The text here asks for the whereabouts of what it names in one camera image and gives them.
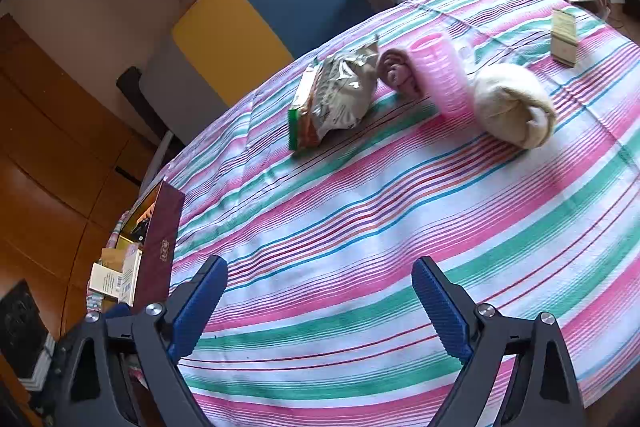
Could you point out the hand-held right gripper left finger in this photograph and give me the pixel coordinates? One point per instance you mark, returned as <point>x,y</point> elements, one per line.
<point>197,307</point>

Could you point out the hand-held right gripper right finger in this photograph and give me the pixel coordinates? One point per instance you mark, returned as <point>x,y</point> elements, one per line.
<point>442,307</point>

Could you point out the gold tin container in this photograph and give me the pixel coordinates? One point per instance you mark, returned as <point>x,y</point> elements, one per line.
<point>160,252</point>

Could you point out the tall cream barcode box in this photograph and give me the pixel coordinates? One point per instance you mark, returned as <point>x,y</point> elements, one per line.
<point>112,279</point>

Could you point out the beige sock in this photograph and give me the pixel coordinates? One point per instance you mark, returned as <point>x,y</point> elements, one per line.
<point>515,104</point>

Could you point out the pink ribbed plastic cup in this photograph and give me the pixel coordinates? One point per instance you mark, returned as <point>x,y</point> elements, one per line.
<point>445,77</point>

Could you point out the foil snack bag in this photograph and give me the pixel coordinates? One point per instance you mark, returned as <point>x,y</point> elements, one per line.
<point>335,102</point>

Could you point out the mauve sock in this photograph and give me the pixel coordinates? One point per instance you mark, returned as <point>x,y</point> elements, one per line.
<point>395,69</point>

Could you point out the small green cream box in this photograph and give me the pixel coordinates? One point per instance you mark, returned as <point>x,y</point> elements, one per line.
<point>564,37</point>

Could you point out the striped tablecloth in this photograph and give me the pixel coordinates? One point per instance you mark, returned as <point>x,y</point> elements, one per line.
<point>375,217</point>

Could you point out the black square object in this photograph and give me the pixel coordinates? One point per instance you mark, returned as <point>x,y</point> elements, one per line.
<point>20,327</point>

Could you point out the wooden wardrobe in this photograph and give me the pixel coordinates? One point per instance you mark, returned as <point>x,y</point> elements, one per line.
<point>50,147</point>

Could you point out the clear plastic piece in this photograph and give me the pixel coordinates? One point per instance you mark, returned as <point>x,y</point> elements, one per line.
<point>464,52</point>

